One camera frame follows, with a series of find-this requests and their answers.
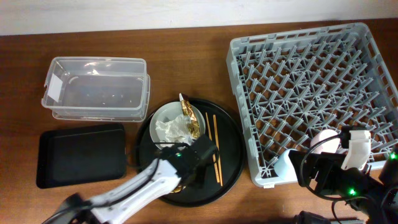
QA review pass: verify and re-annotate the yellow bowl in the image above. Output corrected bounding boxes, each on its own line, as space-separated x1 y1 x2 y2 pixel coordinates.
171 185 185 194

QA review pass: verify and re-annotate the black rectangular tray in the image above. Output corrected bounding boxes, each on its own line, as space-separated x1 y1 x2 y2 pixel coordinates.
36 123 127 189

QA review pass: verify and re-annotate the grey round plate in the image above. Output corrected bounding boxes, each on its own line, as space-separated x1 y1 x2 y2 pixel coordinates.
149 101 206 150

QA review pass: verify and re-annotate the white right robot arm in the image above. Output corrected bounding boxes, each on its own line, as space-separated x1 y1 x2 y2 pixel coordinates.
289 150 397 223

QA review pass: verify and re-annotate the round black tray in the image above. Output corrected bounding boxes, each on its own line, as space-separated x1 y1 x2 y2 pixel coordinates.
135 97 246 208

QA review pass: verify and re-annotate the wooden chopstick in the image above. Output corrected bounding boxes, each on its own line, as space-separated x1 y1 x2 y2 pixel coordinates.
213 114 223 186
205 112 221 185

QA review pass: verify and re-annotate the light blue cup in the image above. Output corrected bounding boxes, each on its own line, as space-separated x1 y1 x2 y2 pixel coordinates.
274 149 297 181

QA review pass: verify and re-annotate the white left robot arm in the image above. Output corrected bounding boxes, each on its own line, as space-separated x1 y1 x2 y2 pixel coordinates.
44 135 218 223

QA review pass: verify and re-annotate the pink cup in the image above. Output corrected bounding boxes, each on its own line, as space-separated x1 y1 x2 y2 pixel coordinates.
310 129 343 155

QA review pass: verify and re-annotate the clear plastic bin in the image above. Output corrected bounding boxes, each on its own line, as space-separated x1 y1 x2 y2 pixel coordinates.
41 57 150 122

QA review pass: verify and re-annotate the white tissue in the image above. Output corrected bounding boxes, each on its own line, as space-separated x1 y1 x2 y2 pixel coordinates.
155 114 196 147

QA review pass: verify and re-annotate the gold brown snack wrapper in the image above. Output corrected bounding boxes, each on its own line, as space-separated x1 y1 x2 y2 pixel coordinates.
179 93 200 139

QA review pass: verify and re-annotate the grey dishwasher rack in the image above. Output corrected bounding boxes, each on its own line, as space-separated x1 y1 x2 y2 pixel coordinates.
226 23 397 189

